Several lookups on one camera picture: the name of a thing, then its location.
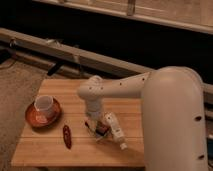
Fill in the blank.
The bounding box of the dark eraser block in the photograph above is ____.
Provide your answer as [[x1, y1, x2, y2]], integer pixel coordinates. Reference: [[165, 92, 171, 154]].
[[85, 122, 109, 136]]

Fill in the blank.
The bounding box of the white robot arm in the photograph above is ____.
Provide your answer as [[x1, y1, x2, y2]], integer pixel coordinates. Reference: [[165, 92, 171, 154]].
[[78, 67, 208, 171]]

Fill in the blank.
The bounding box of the white sponge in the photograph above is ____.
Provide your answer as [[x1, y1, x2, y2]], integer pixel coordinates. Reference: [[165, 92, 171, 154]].
[[89, 126, 110, 141]]

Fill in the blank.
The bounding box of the white tube bottle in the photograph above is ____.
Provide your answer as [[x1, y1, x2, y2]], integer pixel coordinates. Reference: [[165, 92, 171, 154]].
[[104, 112, 129, 151]]

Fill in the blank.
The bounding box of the red chili pepper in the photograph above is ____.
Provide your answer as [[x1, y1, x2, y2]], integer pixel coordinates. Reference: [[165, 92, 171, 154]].
[[63, 125, 72, 149]]

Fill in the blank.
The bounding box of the wooden table board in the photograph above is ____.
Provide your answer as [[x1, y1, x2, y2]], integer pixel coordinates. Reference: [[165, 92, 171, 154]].
[[12, 79, 144, 167]]

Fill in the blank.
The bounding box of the white cup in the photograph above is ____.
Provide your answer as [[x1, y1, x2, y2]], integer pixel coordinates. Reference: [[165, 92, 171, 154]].
[[34, 95, 54, 118]]

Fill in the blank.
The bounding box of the orange saucer plate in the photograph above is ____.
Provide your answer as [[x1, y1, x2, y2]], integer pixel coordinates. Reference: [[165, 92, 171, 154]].
[[25, 99, 62, 128]]

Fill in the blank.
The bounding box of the blue object at right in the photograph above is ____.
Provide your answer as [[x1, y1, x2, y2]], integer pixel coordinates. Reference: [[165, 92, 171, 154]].
[[207, 134, 213, 161]]

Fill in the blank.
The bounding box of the black handle on rail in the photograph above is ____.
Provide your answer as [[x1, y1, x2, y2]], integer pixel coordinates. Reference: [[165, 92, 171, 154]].
[[47, 62, 63, 76]]

